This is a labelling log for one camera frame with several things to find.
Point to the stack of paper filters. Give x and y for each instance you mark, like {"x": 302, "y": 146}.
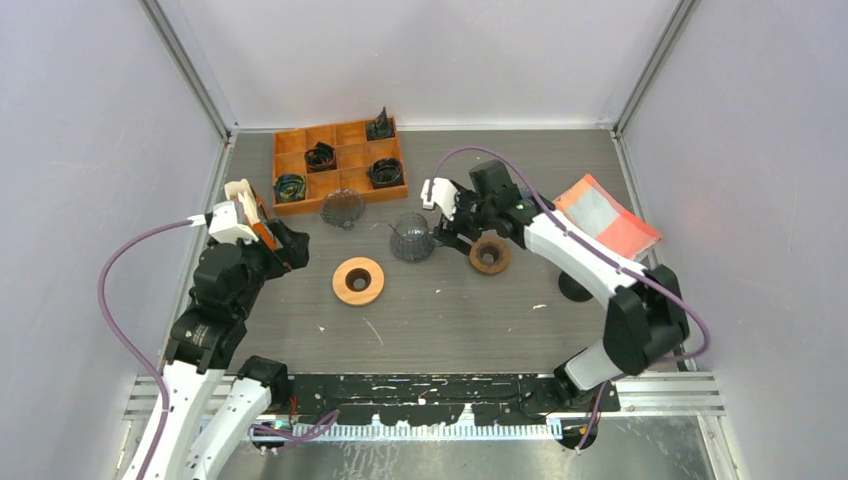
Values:
{"x": 247, "y": 201}

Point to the orange grey folded cloth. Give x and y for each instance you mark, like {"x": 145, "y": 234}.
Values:
{"x": 593, "y": 210}

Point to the clear smoky glass dripper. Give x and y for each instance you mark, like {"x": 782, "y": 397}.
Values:
{"x": 342, "y": 208}

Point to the black round base disc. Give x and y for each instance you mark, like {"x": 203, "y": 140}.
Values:
{"x": 573, "y": 290}

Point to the orange filter holder box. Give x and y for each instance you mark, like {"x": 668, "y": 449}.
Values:
{"x": 259, "y": 225}

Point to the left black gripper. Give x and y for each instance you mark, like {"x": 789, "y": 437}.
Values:
{"x": 294, "y": 253}

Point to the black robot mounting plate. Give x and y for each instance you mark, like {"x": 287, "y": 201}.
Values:
{"x": 432, "y": 399}

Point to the rolled black tie back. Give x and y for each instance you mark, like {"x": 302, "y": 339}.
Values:
{"x": 381, "y": 127}

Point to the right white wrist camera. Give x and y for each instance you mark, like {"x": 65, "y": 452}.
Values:
{"x": 440, "y": 193}

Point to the rolled black tie middle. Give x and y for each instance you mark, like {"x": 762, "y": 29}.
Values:
{"x": 320, "y": 158}

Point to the grey glass server jug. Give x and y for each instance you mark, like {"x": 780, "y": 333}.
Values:
{"x": 411, "y": 240}

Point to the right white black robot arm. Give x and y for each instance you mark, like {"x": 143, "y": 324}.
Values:
{"x": 644, "y": 319}

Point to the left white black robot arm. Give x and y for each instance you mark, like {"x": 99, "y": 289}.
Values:
{"x": 236, "y": 263}

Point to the orange wooden compartment tray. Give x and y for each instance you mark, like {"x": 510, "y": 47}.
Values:
{"x": 355, "y": 154}

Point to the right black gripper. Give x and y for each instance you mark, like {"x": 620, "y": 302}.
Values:
{"x": 449, "y": 236}

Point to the rolled black tie right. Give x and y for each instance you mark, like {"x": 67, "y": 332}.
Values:
{"x": 386, "y": 172}

